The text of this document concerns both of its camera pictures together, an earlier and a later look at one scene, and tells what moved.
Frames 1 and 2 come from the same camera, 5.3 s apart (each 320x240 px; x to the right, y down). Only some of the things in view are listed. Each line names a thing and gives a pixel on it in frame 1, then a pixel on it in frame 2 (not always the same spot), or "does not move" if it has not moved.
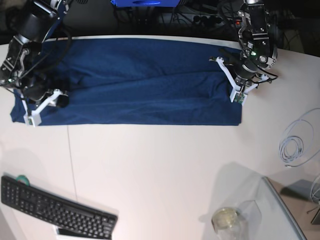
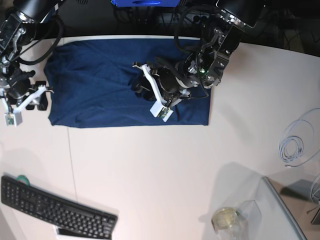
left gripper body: x=45 y=91 -> x=19 y=83
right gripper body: x=244 y=73 -> x=173 y=82
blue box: x=146 y=3 does not move
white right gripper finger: x=241 y=96 -> x=170 y=109
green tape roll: x=23 y=179 does not move
